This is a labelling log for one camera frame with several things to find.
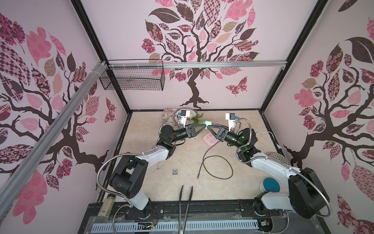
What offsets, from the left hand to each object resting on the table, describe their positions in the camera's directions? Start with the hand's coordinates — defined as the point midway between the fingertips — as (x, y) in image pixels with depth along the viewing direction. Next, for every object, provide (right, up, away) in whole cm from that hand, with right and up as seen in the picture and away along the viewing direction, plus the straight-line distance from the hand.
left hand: (206, 128), depth 71 cm
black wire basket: (-44, +35, +24) cm, 61 cm away
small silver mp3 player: (-18, -27, +16) cm, 36 cm away
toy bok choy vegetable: (-4, +6, +41) cm, 42 cm away
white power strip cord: (+56, -13, +32) cm, 66 cm away
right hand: (+1, +1, -1) cm, 2 cm away
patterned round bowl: (+48, -19, +18) cm, 55 cm away
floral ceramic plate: (-6, +12, +46) cm, 48 cm away
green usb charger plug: (0, +3, 0) cm, 3 cm away
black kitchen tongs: (-12, -48, -4) cm, 50 cm away
